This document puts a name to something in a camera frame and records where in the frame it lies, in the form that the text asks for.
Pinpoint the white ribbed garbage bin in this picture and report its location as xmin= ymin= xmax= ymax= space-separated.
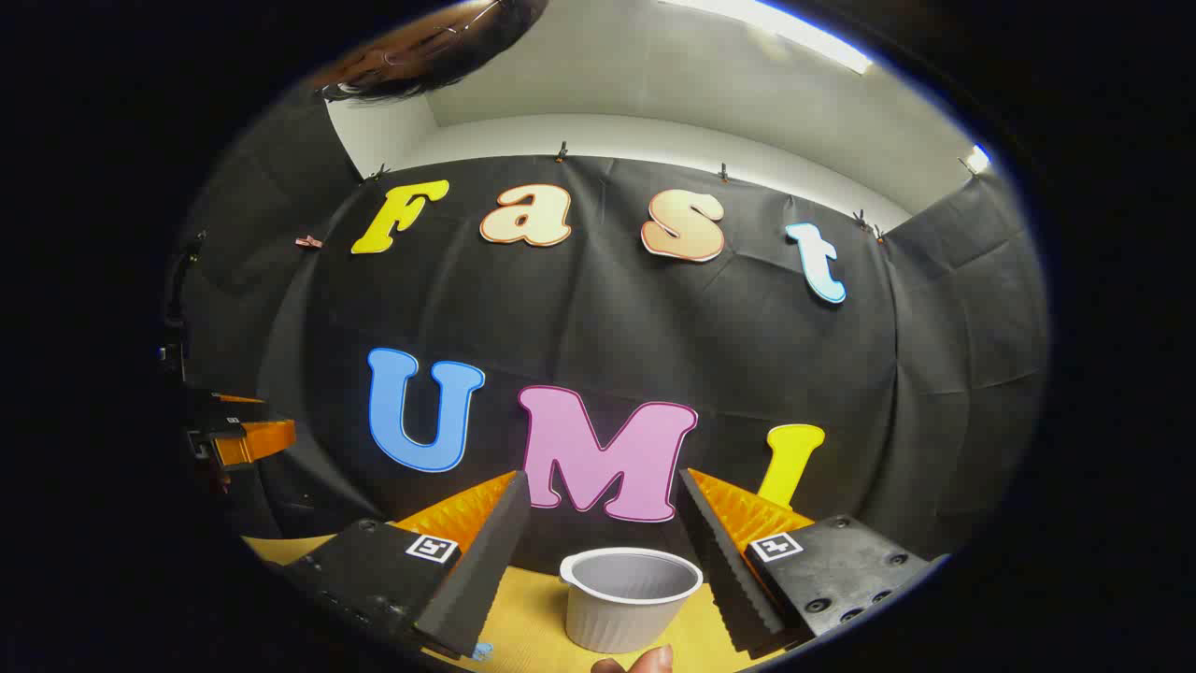
xmin=559 ymin=547 xmax=705 ymax=654

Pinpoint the wooden desktop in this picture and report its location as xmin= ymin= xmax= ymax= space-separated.
xmin=241 ymin=535 xmax=795 ymax=669

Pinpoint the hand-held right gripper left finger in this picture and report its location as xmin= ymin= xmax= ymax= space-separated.
xmin=280 ymin=470 xmax=532 ymax=660

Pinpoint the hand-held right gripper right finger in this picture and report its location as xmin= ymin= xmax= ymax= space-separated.
xmin=677 ymin=467 xmax=937 ymax=657

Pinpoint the black backdrop cloth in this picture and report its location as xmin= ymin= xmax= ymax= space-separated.
xmin=173 ymin=84 xmax=1052 ymax=580

